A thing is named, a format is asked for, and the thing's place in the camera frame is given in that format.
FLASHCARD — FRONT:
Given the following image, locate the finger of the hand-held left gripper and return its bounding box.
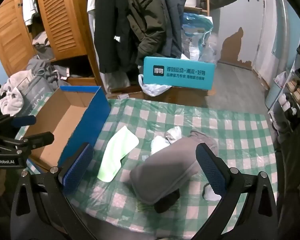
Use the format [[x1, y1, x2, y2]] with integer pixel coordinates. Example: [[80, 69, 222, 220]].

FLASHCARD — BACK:
[[0, 114, 37, 128], [0, 132, 55, 153]]

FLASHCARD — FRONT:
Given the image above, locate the grey cloth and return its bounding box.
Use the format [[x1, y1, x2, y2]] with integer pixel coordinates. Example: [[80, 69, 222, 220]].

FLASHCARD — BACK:
[[129, 130, 219, 205]]

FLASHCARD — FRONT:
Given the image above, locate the white hanging shirt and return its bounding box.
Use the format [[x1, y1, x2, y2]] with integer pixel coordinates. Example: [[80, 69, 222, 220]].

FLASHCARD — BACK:
[[22, 0, 39, 27]]

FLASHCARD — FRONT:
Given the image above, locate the wooden wardrobe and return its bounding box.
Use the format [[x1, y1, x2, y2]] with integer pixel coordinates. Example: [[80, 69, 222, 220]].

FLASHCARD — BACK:
[[0, 0, 108, 93]]

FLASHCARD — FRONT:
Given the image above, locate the blue cardboard box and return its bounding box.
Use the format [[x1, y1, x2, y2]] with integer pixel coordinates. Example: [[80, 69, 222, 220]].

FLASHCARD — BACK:
[[25, 86, 112, 178]]

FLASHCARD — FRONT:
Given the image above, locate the group of shoes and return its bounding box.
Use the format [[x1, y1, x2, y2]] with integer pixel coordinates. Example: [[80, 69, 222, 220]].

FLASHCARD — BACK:
[[272, 67, 300, 133]]

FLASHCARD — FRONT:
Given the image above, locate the grey clothes pile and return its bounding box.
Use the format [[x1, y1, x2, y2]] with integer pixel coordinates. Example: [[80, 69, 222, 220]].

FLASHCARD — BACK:
[[26, 55, 70, 90]]

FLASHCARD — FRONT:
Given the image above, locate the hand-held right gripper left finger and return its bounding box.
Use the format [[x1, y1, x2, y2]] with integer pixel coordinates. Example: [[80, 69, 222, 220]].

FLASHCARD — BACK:
[[11, 142, 95, 240]]

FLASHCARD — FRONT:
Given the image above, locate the black sock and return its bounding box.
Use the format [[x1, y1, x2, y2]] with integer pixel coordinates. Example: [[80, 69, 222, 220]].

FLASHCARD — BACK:
[[154, 190, 180, 214]]

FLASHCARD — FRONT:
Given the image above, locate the plain brown cardboard box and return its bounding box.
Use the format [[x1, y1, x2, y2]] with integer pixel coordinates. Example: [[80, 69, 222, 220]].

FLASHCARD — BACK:
[[165, 86, 208, 103]]

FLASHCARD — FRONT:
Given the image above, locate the black coat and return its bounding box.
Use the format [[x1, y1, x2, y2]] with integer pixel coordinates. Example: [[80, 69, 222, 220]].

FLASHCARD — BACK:
[[94, 0, 140, 74]]

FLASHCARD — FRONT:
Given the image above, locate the white hanging garment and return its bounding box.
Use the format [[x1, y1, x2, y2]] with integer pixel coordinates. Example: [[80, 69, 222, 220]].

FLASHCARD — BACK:
[[77, 0, 100, 30]]

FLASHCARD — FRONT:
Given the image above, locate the blue white printed bag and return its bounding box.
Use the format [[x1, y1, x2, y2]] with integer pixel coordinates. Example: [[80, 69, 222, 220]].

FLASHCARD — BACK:
[[181, 12, 214, 62]]

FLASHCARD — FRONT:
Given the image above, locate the grey shoe rack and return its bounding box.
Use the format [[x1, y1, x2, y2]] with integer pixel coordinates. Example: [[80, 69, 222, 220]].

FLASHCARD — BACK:
[[267, 32, 300, 135]]

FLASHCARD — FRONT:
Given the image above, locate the white towel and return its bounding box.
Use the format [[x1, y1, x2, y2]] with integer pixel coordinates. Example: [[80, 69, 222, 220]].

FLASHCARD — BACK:
[[0, 70, 35, 117]]

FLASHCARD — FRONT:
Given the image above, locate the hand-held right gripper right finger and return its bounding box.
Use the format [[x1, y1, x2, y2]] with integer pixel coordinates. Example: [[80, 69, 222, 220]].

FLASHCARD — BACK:
[[195, 142, 278, 240]]

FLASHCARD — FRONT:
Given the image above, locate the olive green jacket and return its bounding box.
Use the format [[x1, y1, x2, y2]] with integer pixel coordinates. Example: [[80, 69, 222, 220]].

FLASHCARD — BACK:
[[126, 0, 170, 60]]

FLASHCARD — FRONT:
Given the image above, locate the white plastic bag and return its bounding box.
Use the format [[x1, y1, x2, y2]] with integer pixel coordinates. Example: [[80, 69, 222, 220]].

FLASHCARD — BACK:
[[138, 74, 173, 97]]

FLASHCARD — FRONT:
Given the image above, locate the light green cloth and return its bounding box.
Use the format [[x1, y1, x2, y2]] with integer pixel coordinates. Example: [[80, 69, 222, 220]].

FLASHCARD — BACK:
[[97, 126, 140, 183]]

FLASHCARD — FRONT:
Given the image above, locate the teal printed box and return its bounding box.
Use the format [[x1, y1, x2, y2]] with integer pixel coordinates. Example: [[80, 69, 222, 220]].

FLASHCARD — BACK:
[[143, 56, 217, 91]]

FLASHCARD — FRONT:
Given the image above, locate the green checked tablecloth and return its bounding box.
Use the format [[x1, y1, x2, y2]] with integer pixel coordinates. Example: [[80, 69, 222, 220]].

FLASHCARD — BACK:
[[15, 92, 278, 240]]

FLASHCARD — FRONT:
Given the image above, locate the white door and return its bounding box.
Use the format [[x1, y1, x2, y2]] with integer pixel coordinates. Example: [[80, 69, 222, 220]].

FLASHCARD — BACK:
[[252, 0, 290, 77]]

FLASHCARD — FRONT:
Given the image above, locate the wooden louvred wardrobe door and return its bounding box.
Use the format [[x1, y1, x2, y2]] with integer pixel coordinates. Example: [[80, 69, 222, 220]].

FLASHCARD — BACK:
[[36, 0, 100, 60], [0, 0, 38, 78]]

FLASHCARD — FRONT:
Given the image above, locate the person's dark jacket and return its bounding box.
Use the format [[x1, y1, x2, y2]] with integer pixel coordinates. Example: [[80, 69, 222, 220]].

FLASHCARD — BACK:
[[275, 115, 300, 240]]

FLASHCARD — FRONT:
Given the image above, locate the pale grey coat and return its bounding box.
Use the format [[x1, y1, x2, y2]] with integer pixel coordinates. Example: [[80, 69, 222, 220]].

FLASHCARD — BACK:
[[100, 65, 130, 90]]

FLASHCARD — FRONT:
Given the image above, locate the patterned white cloth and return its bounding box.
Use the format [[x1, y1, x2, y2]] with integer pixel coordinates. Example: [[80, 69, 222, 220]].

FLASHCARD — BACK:
[[165, 126, 183, 142]]

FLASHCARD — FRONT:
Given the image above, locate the dark navy jacket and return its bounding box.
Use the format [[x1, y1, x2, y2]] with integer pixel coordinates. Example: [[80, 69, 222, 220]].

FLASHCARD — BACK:
[[155, 0, 187, 58]]

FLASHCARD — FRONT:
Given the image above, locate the labelled brown cardboard box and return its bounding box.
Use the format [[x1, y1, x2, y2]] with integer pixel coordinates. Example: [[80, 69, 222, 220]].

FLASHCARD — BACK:
[[107, 85, 145, 100]]

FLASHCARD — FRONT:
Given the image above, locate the light grey crumpled garment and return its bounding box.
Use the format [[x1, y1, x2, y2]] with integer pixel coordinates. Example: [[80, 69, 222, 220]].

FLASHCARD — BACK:
[[31, 31, 53, 58]]

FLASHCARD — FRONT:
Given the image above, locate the clear plastic bag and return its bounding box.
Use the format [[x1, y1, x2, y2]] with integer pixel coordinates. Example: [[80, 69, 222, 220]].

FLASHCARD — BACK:
[[202, 32, 219, 65]]

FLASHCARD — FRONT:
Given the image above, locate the grey printed bag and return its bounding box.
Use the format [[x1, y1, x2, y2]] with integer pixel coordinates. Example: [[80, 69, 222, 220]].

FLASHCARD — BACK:
[[22, 76, 55, 110]]

